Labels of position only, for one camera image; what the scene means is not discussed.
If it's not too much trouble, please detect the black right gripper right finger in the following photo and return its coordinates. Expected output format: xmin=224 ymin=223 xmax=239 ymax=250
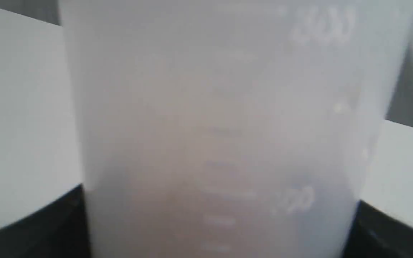
xmin=342 ymin=201 xmax=413 ymax=258

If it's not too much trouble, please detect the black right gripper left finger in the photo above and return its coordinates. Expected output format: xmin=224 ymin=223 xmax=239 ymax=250
xmin=0 ymin=185 xmax=91 ymax=258

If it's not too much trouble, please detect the clear squeeze bottle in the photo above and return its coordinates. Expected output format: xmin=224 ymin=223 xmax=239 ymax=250
xmin=59 ymin=0 xmax=413 ymax=258

